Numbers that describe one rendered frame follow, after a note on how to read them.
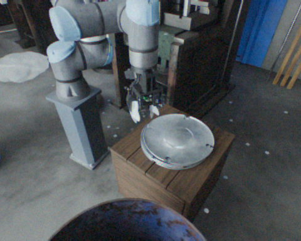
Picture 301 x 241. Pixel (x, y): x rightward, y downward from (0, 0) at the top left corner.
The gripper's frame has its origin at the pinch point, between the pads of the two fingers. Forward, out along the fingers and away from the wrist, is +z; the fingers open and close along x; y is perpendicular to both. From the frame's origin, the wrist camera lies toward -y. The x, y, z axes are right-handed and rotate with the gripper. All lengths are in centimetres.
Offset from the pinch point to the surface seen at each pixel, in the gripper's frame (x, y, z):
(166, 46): 34, -45, -3
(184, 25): 44, -45, -13
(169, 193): 1.4, 18.8, 21.7
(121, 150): -7.8, -5.0, 19.1
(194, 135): 22.3, 3.0, 16.4
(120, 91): 14, -76, 38
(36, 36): -33, -198, 27
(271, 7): 164, -87, -1
